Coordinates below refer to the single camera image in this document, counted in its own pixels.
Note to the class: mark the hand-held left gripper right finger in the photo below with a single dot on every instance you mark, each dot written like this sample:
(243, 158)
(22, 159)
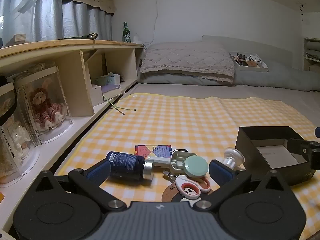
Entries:
(220, 173)

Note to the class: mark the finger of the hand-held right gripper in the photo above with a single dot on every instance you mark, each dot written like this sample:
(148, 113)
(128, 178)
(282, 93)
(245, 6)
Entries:
(300, 147)
(317, 132)

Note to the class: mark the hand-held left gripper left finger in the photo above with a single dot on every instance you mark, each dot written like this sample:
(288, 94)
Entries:
(98, 171)

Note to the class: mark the white suction cup hook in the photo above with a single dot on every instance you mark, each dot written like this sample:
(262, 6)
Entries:
(233, 155)

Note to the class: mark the dark blue bottle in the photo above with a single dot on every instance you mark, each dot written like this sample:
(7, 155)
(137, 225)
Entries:
(125, 165)

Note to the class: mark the white red scissors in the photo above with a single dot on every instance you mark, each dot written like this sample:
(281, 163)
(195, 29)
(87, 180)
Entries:
(182, 183)

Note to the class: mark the black cardboard box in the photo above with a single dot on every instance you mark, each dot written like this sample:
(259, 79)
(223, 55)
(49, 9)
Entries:
(250, 140)

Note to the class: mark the grey plastic holder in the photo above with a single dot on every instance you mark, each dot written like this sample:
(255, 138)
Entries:
(175, 162)

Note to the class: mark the round cork coaster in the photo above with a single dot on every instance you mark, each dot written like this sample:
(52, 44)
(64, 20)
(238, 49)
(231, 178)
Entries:
(170, 193)

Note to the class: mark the colourful card box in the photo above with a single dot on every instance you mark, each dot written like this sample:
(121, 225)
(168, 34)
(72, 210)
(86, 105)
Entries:
(160, 151)

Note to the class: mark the green plant stem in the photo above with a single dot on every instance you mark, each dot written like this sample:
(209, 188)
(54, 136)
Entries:
(120, 108)

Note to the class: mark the grey duvet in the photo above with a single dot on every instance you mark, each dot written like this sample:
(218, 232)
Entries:
(275, 77)

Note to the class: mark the yellow checked mat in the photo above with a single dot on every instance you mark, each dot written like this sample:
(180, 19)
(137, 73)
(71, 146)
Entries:
(175, 120)

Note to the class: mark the white shelf unit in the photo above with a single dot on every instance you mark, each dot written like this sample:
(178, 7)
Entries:
(307, 55)

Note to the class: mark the folded grey bedding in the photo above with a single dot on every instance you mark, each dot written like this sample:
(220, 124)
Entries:
(313, 48)

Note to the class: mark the purple notebook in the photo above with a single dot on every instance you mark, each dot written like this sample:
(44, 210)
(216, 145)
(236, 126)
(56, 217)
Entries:
(111, 88)

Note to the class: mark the cream plush doll clear box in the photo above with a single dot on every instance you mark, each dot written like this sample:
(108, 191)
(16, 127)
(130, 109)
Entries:
(17, 140)

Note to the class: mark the brown plush doll clear box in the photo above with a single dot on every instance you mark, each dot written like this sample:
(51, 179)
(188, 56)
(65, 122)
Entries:
(42, 102)

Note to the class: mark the pale green tissue box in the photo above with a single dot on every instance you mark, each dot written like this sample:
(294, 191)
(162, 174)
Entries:
(107, 80)

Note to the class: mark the wooden shelf unit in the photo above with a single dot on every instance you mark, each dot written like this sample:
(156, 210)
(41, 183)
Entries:
(72, 80)

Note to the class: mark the beige quilted pillow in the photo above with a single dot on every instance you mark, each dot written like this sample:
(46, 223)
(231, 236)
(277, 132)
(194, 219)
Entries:
(187, 60)

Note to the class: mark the dark green tray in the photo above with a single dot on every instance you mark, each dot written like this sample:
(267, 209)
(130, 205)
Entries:
(82, 37)

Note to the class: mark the green glass bottle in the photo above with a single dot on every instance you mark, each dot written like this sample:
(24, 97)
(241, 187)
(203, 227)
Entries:
(126, 33)

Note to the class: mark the small wooden block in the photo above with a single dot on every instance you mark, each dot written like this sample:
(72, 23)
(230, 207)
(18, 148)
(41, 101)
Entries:
(20, 37)

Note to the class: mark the grey curtain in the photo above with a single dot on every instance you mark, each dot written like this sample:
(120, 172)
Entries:
(50, 20)

